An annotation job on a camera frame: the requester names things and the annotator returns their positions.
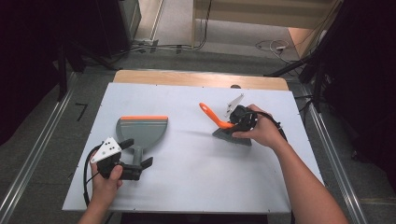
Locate person's left hand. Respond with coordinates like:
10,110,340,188
89,151,124,209

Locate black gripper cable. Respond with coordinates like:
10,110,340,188
82,143,106,208
248,110,290,143

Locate white floor cable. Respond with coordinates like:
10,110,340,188
255,38,297,64

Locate metal floor rail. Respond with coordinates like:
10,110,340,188
300,85,370,224
0,72,78,218

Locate wooden table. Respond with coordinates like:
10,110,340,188
112,69,290,91

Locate person's right hand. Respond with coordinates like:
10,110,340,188
232,104,290,150

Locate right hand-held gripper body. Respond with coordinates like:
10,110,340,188
224,92,260,133

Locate black hanging cable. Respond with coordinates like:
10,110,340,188
191,0,214,51

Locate orange brush with grey bristles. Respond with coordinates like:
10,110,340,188
199,102,253,147

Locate grey floor cables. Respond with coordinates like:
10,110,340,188
111,42,195,59

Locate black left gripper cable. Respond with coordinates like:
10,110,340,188
82,143,106,208

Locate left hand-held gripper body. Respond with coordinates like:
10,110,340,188
91,136,144,182

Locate grey power strip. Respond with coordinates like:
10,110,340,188
133,37,160,53

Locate white board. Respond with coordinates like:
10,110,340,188
61,81,325,216

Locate black metal stand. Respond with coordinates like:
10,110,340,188
56,40,120,103
312,57,326,114

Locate grey dustpan with orange edge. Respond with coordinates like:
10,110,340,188
115,115,169,168

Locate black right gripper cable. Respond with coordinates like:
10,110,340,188
248,110,290,143

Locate light wooden furniture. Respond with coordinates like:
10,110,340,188
191,0,344,59

